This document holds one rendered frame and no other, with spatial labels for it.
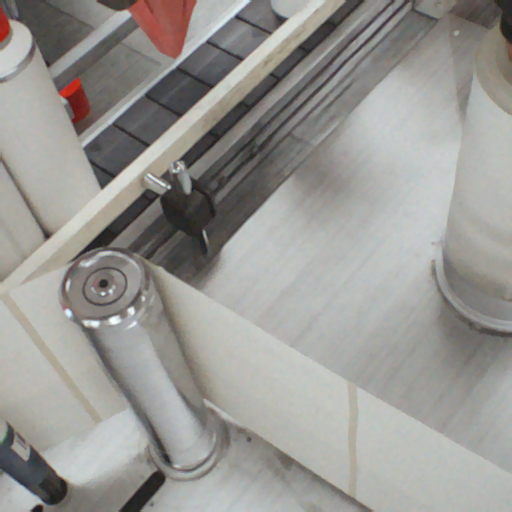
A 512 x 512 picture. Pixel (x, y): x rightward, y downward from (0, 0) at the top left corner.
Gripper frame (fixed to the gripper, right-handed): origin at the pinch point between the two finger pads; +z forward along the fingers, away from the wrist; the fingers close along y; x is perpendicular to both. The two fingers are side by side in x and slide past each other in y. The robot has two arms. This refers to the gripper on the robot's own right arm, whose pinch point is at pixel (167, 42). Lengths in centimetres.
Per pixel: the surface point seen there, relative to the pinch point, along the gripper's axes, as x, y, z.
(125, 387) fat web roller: -13.1, -17.3, 1.6
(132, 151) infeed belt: 7.4, -0.6, 13.5
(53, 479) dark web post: -8.3, -22.1, 11.5
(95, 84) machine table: 20.4, 5.9, 18.1
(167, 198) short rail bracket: -1.0, -4.3, 9.8
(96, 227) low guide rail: 2.6, -8.3, 11.4
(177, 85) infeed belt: 9.3, 6.8, 13.4
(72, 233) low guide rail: 2.7, -10.0, 10.2
